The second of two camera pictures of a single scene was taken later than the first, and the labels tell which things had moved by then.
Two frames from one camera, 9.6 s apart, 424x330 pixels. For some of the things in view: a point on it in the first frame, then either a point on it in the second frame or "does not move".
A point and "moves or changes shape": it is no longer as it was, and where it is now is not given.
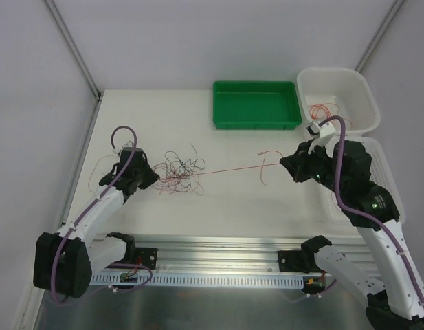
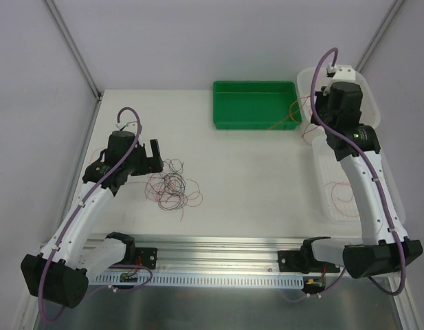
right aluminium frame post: x=395 y=6 does not move
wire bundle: x=174 y=173 moves or changes shape
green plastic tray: x=256 y=105 does not move
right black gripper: x=299 y=168 → x=321 y=107
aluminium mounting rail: x=224 y=254 does not move
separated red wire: x=262 y=152 → x=303 y=134
